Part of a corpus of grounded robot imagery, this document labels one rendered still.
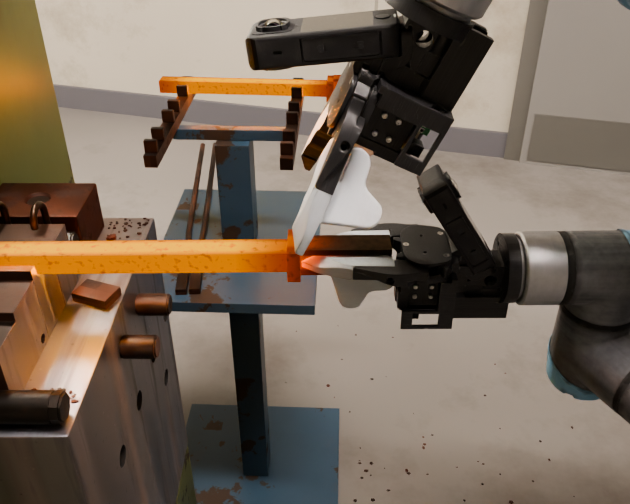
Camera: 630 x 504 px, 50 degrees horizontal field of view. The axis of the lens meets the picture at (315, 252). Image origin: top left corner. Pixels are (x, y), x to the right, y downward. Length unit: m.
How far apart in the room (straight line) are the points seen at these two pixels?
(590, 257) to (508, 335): 1.52
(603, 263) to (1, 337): 0.56
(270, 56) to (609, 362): 0.45
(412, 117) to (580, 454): 1.49
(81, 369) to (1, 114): 0.42
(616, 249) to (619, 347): 0.10
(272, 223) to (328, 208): 0.85
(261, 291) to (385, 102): 0.71
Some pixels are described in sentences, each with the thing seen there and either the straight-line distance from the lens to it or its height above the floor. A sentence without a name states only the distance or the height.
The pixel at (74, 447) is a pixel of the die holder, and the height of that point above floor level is 0.89.
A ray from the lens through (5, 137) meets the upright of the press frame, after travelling 1.02.
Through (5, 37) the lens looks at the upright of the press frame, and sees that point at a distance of 1.05.
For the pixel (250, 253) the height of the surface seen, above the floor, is 1.01.
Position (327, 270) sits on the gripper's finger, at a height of 1.00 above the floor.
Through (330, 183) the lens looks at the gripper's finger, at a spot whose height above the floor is 1.15.
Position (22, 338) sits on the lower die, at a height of 0.96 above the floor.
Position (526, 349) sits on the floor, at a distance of 2.18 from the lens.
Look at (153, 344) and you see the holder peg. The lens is 0.78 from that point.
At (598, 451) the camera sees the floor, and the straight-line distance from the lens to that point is 1.95.
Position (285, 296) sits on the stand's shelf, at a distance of 1.17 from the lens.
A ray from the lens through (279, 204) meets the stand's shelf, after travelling 1.43.
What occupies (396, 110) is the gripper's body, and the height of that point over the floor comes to 1.19.
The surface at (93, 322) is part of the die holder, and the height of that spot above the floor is 0.91.
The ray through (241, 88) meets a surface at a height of 0.94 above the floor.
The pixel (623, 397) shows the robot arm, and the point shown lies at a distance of 0.75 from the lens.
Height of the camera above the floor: 1.38
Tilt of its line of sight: 34 degrees down
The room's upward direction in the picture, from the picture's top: straight up
